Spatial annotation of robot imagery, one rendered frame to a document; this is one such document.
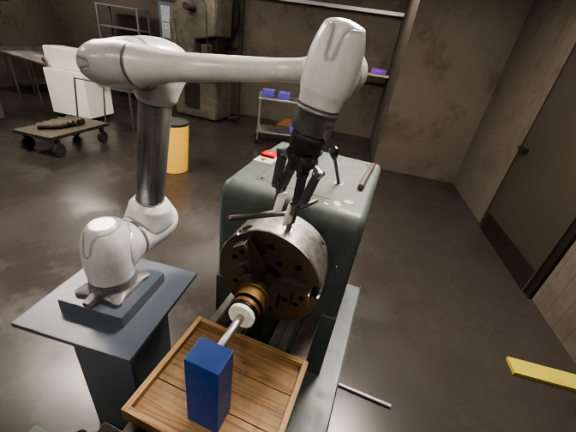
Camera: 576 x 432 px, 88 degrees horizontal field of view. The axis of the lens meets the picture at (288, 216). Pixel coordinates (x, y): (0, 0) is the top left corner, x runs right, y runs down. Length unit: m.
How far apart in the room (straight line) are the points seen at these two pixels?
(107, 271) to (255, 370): 0.60
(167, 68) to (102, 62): 0.17
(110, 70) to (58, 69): 5.80
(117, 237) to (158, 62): 0.59
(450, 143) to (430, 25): 1.72
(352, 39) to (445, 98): 4.79
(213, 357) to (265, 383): 0.27
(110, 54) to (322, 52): 0.50
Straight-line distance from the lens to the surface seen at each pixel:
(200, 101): 7.01
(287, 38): 7.48
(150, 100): 1.03
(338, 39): 0.61
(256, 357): 0.95
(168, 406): 0.89
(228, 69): 0.77
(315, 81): 0.61
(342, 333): 1.52
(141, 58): 0.83
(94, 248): 1.15
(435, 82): 5.31
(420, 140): 5.42
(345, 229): 0.90
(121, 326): 1.23
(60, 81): 6.64
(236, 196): 0.99
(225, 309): 1.08
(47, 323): 1.34
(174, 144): 4.05
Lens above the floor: 1.67
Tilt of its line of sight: 30 degrees down
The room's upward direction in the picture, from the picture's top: 9 degrees clockwise
